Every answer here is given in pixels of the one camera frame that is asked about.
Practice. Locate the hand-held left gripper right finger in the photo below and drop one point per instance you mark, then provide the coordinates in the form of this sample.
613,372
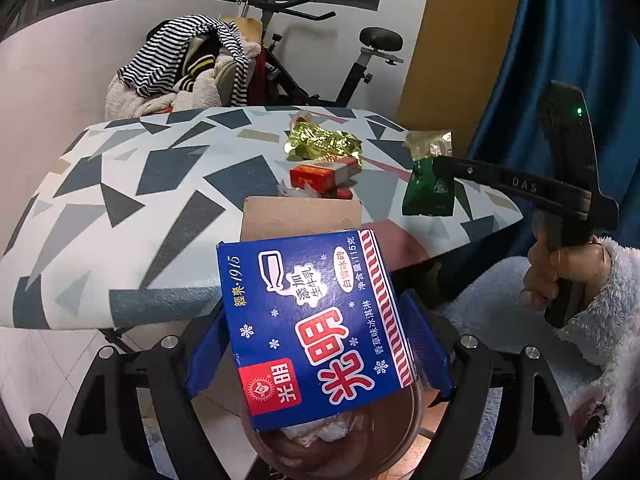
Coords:
425,340

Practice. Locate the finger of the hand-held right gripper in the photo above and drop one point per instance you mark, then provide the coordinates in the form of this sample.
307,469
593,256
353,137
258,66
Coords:
470,168

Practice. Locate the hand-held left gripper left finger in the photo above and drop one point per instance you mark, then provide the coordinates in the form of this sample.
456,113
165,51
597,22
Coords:
205,360

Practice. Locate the green foil packet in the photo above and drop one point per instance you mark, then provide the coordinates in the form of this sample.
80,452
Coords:
430,190

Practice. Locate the brown plastic bin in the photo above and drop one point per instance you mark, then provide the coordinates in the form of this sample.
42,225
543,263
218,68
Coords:
380,435

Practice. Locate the blue ice cream carton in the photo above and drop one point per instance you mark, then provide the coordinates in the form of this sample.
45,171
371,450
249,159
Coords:
310,310

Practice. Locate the white plastic bag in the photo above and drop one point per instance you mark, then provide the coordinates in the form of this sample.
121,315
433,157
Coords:
320,430

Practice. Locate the gold foil bag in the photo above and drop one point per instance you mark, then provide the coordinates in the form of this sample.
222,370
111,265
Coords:
325,142

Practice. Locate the person's right forearm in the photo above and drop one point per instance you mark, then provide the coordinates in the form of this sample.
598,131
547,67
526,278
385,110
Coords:
615,305

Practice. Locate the person's right hand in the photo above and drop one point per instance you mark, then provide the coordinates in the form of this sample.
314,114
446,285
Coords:
542,270

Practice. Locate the blue curtain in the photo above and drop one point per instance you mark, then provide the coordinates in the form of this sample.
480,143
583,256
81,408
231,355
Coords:
575,35

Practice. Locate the small red packet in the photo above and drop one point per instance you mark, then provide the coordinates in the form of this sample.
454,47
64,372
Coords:
340,194

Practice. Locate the yellow wooden panel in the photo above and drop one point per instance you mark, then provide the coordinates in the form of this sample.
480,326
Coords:
450,35

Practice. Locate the black exercise bike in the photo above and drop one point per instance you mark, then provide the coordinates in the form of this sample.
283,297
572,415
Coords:
350,85

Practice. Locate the geometric patterned table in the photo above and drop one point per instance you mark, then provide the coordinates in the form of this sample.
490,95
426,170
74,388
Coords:
150,220

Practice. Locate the red cardboard box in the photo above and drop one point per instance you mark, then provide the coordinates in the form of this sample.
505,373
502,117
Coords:
312,176

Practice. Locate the clear plastic wrapper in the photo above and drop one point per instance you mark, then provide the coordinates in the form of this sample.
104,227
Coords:
302,191

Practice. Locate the red garment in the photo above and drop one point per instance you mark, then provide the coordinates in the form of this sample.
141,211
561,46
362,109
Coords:
257,80

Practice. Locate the wooden chair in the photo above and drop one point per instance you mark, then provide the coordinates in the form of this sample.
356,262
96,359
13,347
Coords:
247,27

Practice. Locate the white fleece garment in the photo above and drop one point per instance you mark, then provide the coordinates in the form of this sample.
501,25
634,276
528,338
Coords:
120,100

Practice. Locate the dark garment with yellow stripes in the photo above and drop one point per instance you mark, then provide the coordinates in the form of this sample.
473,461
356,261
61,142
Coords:
197,67

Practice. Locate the black white striped shirt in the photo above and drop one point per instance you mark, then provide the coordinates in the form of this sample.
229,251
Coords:
150,55

